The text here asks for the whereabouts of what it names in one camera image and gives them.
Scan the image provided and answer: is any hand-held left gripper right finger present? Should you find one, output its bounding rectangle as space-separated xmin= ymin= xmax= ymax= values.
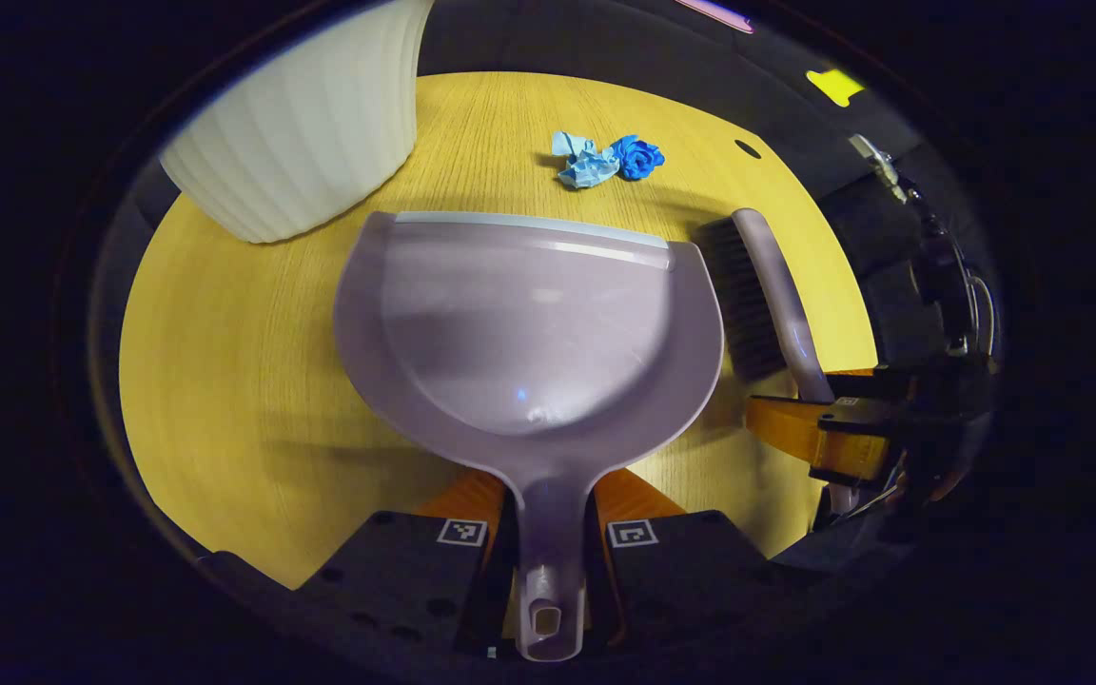
xmin=591 ymin=466 xmax=804 ymax=659

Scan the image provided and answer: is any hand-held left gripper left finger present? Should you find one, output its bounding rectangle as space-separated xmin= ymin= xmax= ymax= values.
xmin=198 ymin=468 xmax=518 ymax=659

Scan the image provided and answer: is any small pale pink broom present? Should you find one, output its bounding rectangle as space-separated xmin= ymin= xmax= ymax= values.
xmin=695 ymin=207 xmax=861 ymax=519

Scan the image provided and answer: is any pale pink dustpan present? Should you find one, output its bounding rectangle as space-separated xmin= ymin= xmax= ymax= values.
xmin=333 ymin=209 xmax=726 ymax=663

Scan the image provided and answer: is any dark blue paper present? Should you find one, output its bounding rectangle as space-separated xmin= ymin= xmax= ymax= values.
xmin=610 ymin=134 xmax=666 ymax=183

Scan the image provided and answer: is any light blue paper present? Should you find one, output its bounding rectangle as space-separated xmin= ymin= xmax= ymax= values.
xmin=551 ymin=130 xmax=622 ymax=190

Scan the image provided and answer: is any white ribbed garbage bin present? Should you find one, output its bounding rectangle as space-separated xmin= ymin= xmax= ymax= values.
xmin=159 ymin=0 xmax=436 ymax=245

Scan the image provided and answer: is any black cable with metal plug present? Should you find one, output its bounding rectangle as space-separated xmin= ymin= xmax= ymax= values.
xmin=848 ymin=133 xmax=949 ymax=286

